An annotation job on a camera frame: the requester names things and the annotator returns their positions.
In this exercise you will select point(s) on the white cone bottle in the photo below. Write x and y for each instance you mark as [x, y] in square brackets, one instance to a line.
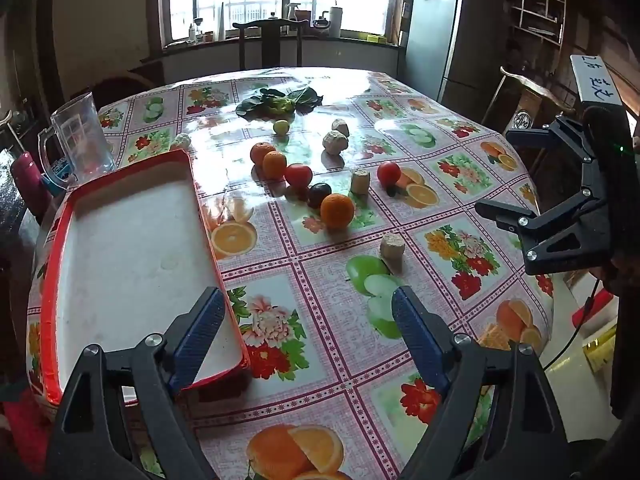
[221, 22]

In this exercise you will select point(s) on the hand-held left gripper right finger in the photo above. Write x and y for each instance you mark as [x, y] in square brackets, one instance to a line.
[415, 335]

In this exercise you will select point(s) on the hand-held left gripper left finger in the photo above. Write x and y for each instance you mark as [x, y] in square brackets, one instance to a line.
[200, 335]

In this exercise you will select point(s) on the large orange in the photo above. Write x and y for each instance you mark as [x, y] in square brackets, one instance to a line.
[337, 211]

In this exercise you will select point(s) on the green leafy vegetable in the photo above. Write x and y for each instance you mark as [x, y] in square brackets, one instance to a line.
[280, 100]

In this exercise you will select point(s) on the gold framed chair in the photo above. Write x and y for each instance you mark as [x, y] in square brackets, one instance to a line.
[530, 95]

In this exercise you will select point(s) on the red rimmed white tray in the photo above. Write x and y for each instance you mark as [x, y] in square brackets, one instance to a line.
[130, 260]

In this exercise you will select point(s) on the grey refrigerator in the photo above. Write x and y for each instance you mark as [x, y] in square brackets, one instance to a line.
[435, 40]

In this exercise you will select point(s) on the dark wooden chair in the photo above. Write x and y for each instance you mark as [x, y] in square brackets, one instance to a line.
[270, 42]

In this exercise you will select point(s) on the beige corn cob piece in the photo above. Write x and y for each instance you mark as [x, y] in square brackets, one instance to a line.
[359, 182]
[335, 142]
[340, 127]
[392, 247]

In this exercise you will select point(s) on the red tomato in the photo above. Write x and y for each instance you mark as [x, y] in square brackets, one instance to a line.
[389, 174]
[298, 176]

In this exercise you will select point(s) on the small green lime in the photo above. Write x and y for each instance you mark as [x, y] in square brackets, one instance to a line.
[281, 127]

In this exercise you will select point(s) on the blue cardboard box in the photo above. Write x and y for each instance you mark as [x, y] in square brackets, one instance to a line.
[59, 177]

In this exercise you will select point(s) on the white spray bottle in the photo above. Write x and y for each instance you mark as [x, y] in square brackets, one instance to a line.
[292, 20]

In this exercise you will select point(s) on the wooden wall shelf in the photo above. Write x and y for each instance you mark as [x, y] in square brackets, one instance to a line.
[540, 10]

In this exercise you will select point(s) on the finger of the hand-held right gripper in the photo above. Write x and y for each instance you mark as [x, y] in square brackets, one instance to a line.
[550, 240]
[560, 132]

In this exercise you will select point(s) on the white garlic bulb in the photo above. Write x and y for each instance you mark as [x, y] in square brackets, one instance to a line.
[182, 141]

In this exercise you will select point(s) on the small orange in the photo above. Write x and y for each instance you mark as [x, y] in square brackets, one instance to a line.
[275, 166]
[259, 152]

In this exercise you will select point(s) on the white tall cup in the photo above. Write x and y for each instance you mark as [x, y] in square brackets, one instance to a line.
[335, 22]

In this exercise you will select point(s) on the clear glass pitcher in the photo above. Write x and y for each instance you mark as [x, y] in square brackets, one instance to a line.
[82, 140]

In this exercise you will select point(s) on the metal kettle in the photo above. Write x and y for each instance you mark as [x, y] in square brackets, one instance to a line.
[321, 24]

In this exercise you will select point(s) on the pink thermos bottle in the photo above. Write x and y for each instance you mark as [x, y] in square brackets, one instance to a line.
[27, 185]

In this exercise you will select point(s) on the dark purple plum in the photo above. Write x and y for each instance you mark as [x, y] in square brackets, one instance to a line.
[319, 196]

